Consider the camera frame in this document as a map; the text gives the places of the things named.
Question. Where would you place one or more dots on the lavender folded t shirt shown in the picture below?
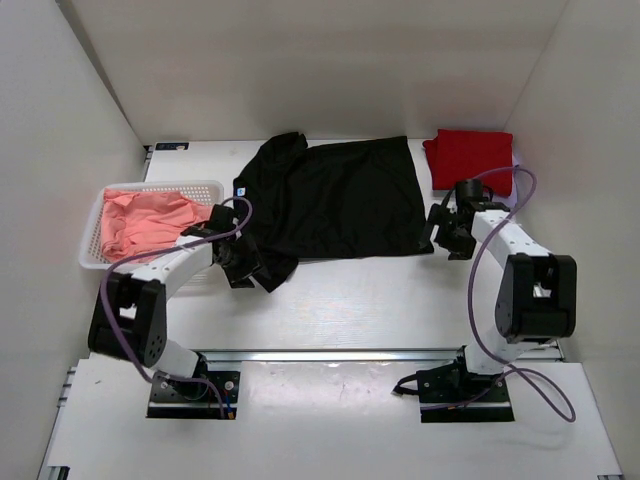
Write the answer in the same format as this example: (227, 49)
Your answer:
(513, 199)

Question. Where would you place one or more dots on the white front board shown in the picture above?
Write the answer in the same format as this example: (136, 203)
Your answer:
(322, 421)

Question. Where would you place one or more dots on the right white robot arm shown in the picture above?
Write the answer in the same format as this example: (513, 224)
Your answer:
(536, 300)

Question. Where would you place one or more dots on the pink t shirt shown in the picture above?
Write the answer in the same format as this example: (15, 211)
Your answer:
(133, 223)

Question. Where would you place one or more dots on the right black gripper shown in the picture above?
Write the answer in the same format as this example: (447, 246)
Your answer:
(438, 215)

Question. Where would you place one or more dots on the red folded t shirt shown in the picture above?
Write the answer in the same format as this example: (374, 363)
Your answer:
(456, 155)

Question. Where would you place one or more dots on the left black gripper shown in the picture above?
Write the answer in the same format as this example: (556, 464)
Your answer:
(237, 277)

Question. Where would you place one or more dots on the black t shirt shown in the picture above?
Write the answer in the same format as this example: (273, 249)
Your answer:
(334, 201)

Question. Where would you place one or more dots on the small dark label sticker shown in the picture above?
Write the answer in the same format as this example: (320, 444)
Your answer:
(171, 146)

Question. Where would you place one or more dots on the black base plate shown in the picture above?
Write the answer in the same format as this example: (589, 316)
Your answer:
(452, 394)
(169, 399)

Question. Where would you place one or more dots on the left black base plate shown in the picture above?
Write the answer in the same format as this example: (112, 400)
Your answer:
(169, 399)

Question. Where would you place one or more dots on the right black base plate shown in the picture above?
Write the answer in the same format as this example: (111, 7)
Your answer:
(452, 394)

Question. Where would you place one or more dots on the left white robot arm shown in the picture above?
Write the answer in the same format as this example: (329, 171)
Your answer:
(130, 316)

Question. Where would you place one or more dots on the white plastic basket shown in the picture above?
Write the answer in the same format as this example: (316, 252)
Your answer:
(90, 257)

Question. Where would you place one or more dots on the aluminium rail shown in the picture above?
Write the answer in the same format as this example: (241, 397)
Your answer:
(330, 356)

